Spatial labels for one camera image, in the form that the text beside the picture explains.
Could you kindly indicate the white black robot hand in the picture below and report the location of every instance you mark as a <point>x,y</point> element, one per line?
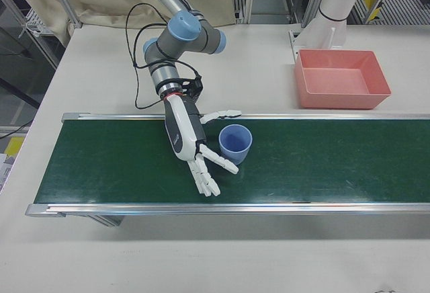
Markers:
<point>181,128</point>

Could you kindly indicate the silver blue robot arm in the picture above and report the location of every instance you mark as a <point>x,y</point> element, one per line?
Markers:
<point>181,27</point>

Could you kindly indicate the blue plastic cup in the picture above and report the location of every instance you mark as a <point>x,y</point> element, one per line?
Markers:
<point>235,153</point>

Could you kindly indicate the pink plastic box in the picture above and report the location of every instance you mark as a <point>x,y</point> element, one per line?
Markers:
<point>336,81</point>

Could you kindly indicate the green conveyor belt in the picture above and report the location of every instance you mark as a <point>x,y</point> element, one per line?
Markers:
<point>302,165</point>

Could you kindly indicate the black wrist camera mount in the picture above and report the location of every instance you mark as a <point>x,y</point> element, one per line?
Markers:
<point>195,86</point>

